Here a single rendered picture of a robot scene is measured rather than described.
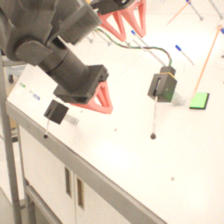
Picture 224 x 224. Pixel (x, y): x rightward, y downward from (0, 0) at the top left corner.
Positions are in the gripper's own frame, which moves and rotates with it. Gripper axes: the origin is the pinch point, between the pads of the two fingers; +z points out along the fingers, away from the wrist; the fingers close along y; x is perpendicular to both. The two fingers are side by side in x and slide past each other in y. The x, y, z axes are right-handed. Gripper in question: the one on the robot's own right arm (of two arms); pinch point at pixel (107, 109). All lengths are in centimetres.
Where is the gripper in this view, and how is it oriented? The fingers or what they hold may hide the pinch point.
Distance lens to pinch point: 58.5
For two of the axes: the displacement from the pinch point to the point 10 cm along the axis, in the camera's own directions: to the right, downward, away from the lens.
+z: 5.8, 5.6, 5.9
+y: -6.8, -0.6, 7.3
